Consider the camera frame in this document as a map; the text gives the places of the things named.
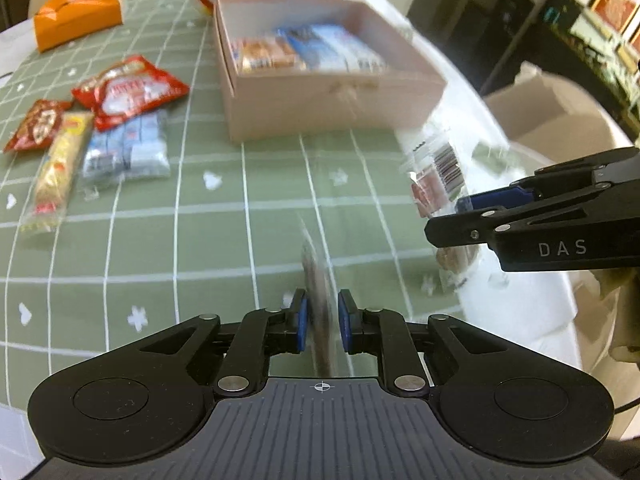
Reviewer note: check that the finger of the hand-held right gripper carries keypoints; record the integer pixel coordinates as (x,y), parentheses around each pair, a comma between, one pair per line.
(480,202)
(460,230)

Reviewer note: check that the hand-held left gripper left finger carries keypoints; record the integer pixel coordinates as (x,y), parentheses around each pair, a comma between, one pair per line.
(300,325)

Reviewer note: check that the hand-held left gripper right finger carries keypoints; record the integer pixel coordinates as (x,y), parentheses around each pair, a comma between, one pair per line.
(345,324)

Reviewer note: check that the grey snack packet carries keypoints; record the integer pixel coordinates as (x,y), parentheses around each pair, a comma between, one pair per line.
(317,310)

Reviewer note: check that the clear packet with brown pastry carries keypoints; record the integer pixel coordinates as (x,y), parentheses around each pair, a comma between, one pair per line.
(435,175)

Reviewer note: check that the pink cardboard box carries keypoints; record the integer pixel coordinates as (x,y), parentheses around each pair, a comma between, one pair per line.
(310,105)

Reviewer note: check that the blue-ended white snack packet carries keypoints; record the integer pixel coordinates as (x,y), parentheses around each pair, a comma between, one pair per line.
(335,50)

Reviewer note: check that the clear blue-white snack packet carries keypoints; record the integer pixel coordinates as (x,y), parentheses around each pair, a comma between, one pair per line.
(125,150)

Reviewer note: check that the orange-brown snack packet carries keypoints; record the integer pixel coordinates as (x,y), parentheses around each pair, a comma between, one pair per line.
(265,55)

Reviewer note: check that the long yellow cracker packet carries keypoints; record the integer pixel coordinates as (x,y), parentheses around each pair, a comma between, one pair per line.
(55,175)

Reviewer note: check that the large red snack packet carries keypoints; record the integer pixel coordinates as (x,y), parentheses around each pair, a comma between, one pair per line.
(130,90)

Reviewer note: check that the small red-brown snack packet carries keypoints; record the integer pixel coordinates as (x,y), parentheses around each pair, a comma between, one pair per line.
(35,130)

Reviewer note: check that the person's right hand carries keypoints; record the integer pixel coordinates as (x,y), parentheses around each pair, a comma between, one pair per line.
(627,310)

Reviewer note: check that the green checked tablecloth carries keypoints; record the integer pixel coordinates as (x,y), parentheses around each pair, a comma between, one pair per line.
(200,240)

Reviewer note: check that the dark aquarium cabinet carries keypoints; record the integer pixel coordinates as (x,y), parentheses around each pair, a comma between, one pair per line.
(500,25)

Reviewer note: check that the orange tissue box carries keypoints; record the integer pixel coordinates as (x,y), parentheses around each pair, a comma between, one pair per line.
(75,15)

